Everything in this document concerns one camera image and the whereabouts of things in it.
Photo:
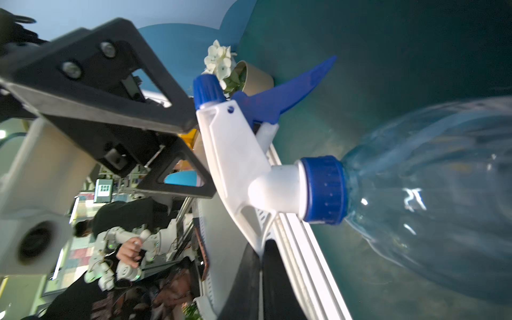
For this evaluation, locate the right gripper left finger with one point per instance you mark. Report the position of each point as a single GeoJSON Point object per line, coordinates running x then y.
{"type": "Point", "coordinates": [243, 299]}

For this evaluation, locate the clear blue-white spray bottle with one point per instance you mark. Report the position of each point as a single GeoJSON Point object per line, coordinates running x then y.
{"type": "Point", "coordinates": [429, 191]}

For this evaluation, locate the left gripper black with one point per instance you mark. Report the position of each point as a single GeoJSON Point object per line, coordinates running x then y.
{"type": "Point", "coordinates": [82, 83]}

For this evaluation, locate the small white flower pot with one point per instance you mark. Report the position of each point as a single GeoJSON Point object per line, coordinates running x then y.
{"type": "Point", "coordinates": [235, 76]}

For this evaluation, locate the person in black shirt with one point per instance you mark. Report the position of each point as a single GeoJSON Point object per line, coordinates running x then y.
{"type": "Point", "coordinates": [120, 281]}

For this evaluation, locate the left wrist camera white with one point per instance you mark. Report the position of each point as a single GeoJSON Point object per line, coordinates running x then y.
{"type": "Point", "coordinates": [36, 195]}

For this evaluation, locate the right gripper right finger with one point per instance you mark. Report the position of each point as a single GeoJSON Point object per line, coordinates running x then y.
{"type": "Point", "coordinates": [279, 300]}

